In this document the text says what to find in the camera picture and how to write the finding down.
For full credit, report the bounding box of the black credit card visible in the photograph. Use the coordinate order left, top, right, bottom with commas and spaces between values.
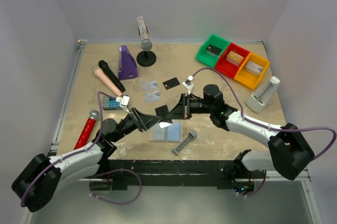
155, 105, 173, 129
163, 77, 180, 90

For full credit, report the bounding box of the white gold credit card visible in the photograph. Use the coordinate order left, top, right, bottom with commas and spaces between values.
143, 91, 161, 102

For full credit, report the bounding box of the silver credit card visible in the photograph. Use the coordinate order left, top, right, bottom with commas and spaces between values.
142, 81, 157, 91

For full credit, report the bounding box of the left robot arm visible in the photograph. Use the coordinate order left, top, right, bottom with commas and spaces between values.
11, 108, 162, 212

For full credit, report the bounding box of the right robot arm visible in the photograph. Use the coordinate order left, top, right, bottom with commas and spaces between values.
165, 84, 314, 180

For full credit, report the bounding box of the purple wedge holder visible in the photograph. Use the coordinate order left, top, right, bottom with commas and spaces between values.
118, 45, 138, 80

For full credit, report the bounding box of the black card in green bin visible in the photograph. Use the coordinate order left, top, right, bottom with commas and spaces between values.
205, 44, 222, 57

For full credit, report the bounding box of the tan card in red bin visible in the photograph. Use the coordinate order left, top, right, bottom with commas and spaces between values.
226, 51, 244, 66

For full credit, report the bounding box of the white card in yellow bin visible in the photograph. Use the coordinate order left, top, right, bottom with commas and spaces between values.
245, 61, 264, 76

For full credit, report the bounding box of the grey truss bar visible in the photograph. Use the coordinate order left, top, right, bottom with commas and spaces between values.
172, 131, 198, 155

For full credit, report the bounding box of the blue toy brick block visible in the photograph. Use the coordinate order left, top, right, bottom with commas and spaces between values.
101, 95, 122, 111

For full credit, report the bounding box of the red glitter microphone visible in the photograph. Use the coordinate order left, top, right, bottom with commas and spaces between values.
74, 110, 100, 150

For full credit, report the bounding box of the red storage bin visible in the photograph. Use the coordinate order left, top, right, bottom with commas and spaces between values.
215, 43, 250, 79

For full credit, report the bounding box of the beige microphone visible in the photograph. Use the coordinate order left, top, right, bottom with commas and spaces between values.
92, 66, 122, 97

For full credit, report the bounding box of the black round stand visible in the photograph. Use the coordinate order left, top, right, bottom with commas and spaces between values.
136, 51, 156, 67

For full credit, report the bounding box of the yellow storage bin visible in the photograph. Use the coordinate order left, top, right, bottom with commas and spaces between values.
234, 52, 270, 90

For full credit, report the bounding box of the green storage bin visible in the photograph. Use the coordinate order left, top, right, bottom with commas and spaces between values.
196, 34, 231, 68

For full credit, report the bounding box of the glitter microphone on stand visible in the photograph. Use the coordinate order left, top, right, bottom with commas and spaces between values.
137, 16, 152, 52

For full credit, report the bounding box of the white grey stand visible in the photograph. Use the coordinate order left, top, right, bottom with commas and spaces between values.
245, 76, 280, 114

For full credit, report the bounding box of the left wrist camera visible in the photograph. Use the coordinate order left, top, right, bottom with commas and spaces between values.
115, 95, 130, 114

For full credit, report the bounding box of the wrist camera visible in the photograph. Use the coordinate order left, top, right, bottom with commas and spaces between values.
115, 95, 130, 114
182, 75, 194, 95

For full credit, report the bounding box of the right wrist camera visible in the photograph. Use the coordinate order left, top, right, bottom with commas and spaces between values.
182, 75, 194, 95

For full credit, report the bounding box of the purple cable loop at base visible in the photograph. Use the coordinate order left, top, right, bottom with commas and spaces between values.
88, 168, 144, 204

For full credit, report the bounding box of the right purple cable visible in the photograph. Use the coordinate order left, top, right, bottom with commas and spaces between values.
191, 67, 337, 160

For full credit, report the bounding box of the black base frame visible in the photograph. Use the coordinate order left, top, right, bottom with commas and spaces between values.
89, 160, 264, 190

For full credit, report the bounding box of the aluminium frame rail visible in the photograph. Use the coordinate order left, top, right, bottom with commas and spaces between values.
47, 40, 87, 156

